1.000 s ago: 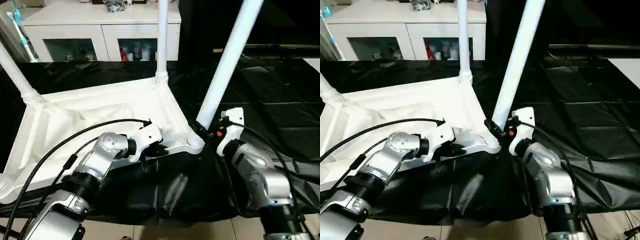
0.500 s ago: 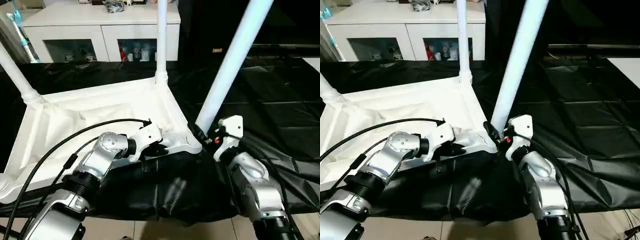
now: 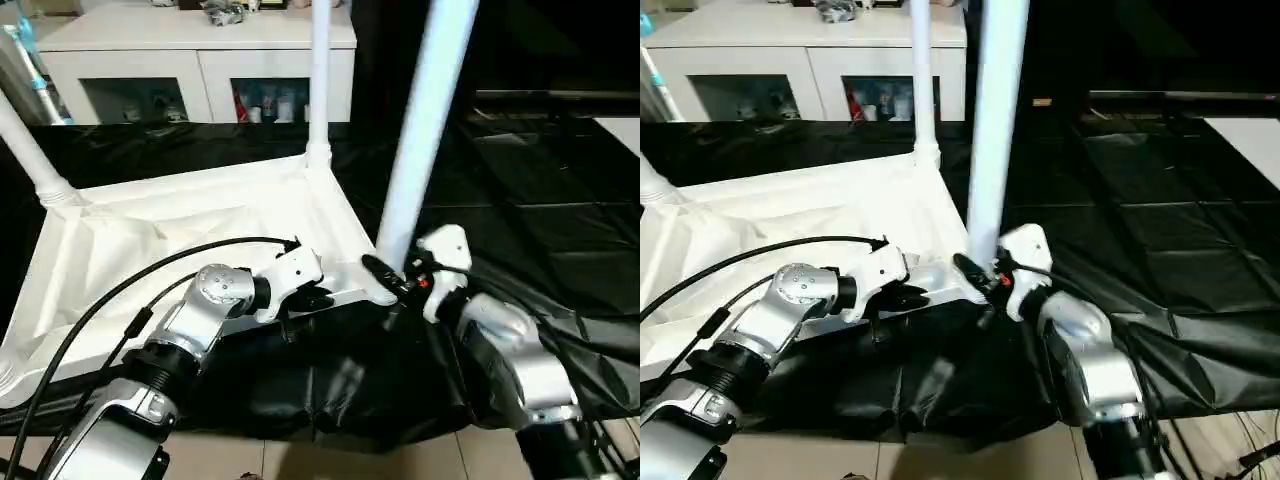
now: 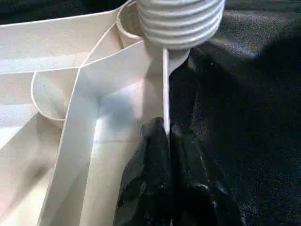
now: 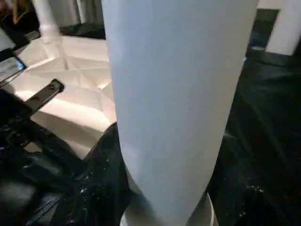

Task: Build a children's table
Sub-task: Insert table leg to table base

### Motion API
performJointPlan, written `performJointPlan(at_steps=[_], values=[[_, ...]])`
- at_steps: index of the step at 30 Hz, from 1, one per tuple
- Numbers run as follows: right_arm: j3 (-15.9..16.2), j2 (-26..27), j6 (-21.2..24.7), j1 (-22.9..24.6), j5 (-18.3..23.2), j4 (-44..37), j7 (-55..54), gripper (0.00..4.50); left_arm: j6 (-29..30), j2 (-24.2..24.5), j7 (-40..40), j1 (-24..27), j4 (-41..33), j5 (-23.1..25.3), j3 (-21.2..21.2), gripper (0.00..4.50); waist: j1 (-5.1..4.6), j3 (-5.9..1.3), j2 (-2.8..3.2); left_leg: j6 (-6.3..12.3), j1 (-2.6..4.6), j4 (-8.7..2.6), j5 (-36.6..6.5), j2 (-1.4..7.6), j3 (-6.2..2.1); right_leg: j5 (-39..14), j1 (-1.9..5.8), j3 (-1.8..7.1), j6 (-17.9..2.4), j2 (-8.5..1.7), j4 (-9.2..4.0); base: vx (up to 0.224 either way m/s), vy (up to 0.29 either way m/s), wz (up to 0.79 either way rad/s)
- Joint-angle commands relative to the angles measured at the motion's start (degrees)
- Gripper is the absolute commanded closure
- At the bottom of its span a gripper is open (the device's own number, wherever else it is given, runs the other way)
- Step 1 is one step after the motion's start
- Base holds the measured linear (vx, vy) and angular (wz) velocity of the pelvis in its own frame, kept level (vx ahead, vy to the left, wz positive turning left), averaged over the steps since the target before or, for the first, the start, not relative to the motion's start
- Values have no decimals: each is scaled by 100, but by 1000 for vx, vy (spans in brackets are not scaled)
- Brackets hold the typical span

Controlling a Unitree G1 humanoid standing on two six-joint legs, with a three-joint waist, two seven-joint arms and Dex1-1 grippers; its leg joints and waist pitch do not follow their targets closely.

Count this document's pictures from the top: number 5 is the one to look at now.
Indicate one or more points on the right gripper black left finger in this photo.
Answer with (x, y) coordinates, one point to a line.
(99, 188)

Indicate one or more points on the white plastic table top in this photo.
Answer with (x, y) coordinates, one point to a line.
(80, 84)

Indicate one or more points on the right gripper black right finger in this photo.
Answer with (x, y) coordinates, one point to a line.
(249, 197)

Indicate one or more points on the black plastic mat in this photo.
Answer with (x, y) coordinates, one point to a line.
(268, 117)

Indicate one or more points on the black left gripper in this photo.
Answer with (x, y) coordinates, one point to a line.
(28, 132)

